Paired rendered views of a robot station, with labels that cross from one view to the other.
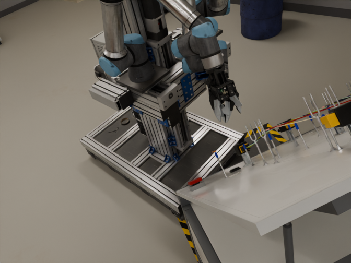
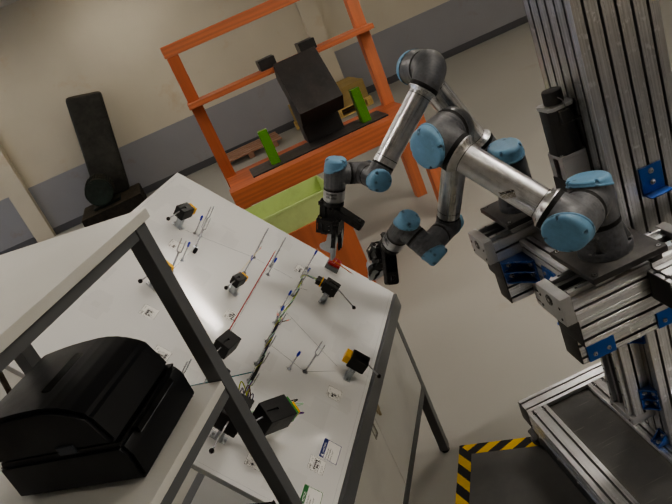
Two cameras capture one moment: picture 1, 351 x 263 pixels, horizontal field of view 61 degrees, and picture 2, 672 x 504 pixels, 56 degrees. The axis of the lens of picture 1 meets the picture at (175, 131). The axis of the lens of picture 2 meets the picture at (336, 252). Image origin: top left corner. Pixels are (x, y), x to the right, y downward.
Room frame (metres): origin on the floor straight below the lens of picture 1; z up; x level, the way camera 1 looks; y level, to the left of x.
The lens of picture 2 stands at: (2.07, -1.93, 2.10)
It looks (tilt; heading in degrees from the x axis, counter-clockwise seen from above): 22 degrees down; 125
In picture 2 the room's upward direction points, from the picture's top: 24 degrees counter-clockwise
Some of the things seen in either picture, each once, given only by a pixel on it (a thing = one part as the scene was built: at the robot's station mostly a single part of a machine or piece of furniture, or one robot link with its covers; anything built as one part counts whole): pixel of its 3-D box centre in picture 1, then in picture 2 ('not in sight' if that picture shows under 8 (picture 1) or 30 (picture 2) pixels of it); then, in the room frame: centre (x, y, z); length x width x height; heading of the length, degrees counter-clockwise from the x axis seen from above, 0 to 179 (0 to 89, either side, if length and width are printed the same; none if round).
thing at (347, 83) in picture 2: not in sight; (329, 104); (-3.35, 7.29, 0.22); 1.29 x 0.93 x 0.45; 38
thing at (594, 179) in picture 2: (195, 8); (591, 197); (1.76, -0.29, 1.33); 0.13 x 0.12 x 0.14; 75
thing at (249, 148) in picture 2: not in sight; (249, 151); (-4.61, 6.38, 0.05); 1.16 x 0.80 x 0.11; 38
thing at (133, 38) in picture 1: (133, 48); (507, 160); (1.45, 0.10, 1.33); 0.13 x 0.12 x 0.14; 134
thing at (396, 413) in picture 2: not in sight; (397, 394); (0.88, -0.25, 0.60); 0.55 x 0.03 x 0.39; 102
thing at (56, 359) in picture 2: not in sight; (88, 409); (0.98, -1.36, 1.56); 0.30 x 0.23 x 0.19; 14
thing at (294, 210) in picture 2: not in sight; (317, 136); (-0.57, 2.21, 1.05); 1.69 x 1.44 x 2.09; 38
